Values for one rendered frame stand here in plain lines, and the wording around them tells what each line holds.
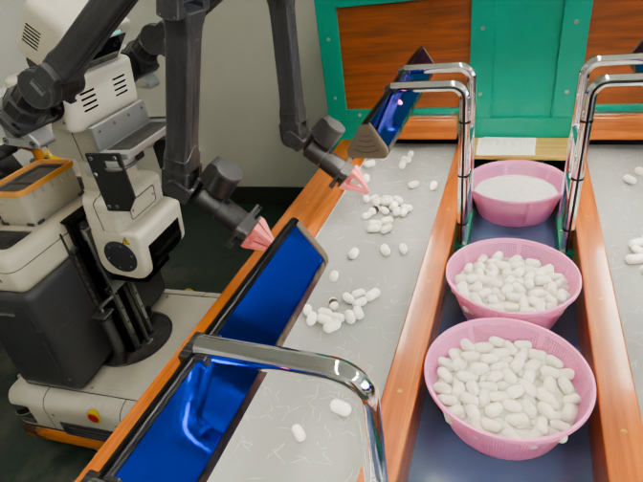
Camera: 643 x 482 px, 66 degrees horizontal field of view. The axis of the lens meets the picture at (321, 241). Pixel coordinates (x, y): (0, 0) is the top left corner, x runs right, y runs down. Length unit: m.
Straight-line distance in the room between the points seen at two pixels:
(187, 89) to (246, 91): 1.97
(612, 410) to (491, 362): 0.20
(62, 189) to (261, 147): 1.56
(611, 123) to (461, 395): 1.06
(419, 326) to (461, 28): 1.01
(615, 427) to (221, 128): 2.64
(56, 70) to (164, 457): 0.83
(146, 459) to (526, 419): 0.61
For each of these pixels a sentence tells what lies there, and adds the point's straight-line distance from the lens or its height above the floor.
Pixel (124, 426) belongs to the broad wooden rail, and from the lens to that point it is 0.95.
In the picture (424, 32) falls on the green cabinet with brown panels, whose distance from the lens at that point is 1.70.
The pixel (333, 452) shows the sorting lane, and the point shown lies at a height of 0.74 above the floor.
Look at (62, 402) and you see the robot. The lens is 1.85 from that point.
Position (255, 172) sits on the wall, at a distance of 3.11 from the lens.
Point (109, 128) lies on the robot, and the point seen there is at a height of 1.08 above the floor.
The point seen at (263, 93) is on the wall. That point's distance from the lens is 2.89.
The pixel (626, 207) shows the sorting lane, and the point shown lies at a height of 0.74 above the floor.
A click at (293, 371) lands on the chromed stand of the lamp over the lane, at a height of 1.11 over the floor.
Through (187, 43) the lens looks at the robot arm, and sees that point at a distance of 0.94.
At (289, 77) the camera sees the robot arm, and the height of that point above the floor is 1.12.
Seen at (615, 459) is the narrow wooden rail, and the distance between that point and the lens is 0.84.
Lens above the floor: 1.42
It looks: 32 degrees down
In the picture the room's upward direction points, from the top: 9 degrees counter-clockwise
